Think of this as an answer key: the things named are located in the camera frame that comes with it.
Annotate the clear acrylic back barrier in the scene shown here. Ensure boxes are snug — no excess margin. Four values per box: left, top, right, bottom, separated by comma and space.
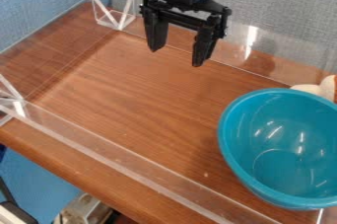
124, 0, 337, 86

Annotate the clear acrylic left bracket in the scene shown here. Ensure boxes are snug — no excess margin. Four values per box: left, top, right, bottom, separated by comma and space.
0, 74, 26, 127

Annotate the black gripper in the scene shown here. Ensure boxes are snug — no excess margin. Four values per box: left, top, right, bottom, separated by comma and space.
140, 0, 231, 67

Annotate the clear acrylic barrier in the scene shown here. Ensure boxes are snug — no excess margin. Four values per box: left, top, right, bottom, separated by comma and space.
124, 0, 337, 86
0, 101, 279, 224

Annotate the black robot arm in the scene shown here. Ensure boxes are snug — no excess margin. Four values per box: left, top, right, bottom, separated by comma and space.
140, 0, 231, 67

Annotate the clear acrylic front barrier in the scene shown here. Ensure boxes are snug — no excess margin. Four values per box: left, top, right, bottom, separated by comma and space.
0, 101, 279, 224

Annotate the white toy mushroom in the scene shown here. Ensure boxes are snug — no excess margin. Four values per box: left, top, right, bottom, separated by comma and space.
290, 75, 337, 104

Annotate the blue plastic bowl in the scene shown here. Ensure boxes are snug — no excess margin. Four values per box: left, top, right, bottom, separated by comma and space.
217, 88, 337, 210

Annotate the white power strip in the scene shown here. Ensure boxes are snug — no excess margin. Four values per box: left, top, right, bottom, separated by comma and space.
53, 192, 113, 224

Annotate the clear acrylic corner bracket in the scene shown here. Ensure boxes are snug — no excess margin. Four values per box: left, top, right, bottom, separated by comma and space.
90, 0, 136, 31

